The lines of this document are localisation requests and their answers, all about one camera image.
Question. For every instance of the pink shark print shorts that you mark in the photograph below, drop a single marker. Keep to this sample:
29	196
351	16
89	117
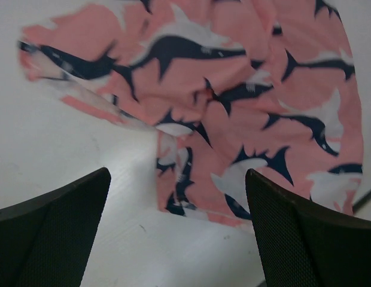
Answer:
228	85

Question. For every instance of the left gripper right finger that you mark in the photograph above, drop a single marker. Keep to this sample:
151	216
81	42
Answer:
302	243

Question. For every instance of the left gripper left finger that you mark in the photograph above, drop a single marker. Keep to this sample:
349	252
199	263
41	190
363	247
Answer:
47	240

